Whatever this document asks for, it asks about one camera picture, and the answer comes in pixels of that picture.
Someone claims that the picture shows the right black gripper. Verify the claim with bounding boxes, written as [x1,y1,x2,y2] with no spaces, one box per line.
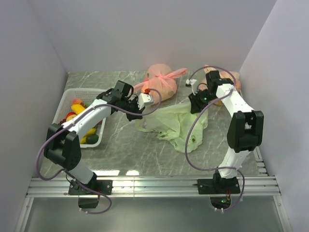
[189,89,218,115]

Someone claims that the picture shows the green avocado-print plastic bag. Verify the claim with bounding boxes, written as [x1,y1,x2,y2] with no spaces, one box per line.
[135,103,208,153]

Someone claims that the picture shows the yellow fake banana bunch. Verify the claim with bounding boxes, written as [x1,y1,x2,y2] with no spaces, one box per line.
[80,128,96,144]

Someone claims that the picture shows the yellow fake mango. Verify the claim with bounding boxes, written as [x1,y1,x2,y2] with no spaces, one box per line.
[71,104,85,115]

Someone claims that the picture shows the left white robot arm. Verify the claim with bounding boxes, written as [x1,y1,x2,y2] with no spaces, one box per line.
[38,81,151,194]

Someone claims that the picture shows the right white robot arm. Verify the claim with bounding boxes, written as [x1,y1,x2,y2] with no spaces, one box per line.
[189,70,264,193]

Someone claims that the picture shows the orange tied plastic bag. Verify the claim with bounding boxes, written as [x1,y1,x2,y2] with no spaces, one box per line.
[204,65,241,93]

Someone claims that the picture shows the pink tied plastic bag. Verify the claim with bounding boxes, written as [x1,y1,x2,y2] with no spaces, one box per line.
[134,64,187,101]

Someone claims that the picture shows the fake peach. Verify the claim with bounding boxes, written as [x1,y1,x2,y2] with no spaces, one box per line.
[71,99,83,105]

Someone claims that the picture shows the green fake avocado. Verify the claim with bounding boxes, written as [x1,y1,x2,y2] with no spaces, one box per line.
[86,134,99,145]

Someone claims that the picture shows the red orange fake mango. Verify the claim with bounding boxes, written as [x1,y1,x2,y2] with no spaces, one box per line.
[66,112,77,122]

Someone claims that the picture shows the white plastic basket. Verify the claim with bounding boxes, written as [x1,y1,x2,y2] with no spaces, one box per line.
[52,87,109,148]

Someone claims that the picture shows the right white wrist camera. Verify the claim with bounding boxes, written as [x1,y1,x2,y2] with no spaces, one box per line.
[185,78,198,95]

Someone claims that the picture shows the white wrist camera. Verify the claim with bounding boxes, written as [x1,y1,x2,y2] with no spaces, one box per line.
[185,78,198,95]
[138,88,154,110]

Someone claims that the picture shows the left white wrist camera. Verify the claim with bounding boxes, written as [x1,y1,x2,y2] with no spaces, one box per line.
[138,88,154,110]

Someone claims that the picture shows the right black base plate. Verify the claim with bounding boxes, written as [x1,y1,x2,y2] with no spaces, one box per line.
[197,177,241,195]

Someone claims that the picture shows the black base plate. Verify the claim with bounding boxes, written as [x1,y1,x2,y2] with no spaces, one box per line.
[68,180,113,195]
[197,177,241,195]

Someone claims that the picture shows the aluminium mounting rail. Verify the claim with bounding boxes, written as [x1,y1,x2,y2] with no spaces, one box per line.
[26,176,281,198]

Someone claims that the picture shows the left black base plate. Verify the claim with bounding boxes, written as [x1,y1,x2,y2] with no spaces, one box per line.
[68,180,113,195]

